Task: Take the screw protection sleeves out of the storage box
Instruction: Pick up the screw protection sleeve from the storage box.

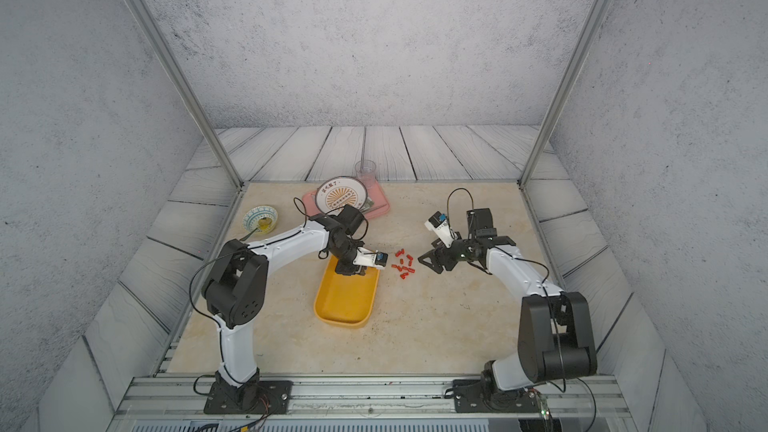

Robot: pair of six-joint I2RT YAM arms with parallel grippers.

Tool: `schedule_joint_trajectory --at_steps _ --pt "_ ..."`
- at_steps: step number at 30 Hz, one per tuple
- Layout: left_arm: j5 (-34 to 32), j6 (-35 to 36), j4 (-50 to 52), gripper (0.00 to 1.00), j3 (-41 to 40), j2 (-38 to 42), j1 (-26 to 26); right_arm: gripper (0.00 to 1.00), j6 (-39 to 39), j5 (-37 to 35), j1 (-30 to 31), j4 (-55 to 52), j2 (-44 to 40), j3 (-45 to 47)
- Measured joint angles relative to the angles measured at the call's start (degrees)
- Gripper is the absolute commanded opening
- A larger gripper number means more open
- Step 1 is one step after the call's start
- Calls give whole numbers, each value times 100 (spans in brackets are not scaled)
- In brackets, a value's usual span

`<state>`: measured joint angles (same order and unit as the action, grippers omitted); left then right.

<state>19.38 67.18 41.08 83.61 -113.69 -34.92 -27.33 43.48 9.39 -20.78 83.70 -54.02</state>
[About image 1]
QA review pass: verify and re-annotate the yellow plastic storage box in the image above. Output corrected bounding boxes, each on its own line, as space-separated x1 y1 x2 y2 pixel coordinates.
314 256 380 329

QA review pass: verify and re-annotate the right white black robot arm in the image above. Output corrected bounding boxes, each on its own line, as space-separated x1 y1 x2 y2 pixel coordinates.
418 208 598 392

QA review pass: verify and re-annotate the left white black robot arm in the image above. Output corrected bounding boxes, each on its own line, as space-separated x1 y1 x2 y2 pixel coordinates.
193 205 388 392

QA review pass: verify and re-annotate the white plate orange sunburst pattern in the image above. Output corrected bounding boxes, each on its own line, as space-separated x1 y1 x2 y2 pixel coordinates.
314 176 368 213

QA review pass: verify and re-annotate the pink plastic tray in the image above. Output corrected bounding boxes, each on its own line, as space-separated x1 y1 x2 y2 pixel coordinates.
302 181 390 219

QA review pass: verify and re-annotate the clear plastic cup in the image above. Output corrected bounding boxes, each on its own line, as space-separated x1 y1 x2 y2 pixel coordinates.
355 159 377 188

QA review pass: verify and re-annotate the small patterned bowl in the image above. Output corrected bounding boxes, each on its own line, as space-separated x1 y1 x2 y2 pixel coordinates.
243 205 279 235

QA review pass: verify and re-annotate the spoon in small bowl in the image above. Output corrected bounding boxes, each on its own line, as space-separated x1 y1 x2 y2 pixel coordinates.
240 227 263 243

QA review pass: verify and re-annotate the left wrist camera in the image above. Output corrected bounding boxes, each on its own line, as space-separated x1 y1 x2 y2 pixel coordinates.
353 248 388 269

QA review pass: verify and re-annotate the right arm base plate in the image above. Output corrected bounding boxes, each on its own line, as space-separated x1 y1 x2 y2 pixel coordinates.
444 379 540 414

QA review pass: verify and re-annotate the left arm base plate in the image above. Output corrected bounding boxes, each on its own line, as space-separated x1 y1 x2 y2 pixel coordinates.
203 379 293 416

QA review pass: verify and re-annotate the aluminium front rail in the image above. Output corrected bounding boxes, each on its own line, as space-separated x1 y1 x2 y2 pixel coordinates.
108 374 637 431

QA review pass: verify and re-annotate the right aluminium frame post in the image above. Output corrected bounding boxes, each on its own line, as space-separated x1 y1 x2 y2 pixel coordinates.
518 0 612 190

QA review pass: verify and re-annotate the aluminium frame post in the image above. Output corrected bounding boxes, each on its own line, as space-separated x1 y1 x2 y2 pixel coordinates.
518 0 612 190
123 0 244 191

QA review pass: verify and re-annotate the left aluminium frame post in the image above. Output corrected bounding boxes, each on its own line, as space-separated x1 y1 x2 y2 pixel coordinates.
123 0 244 191

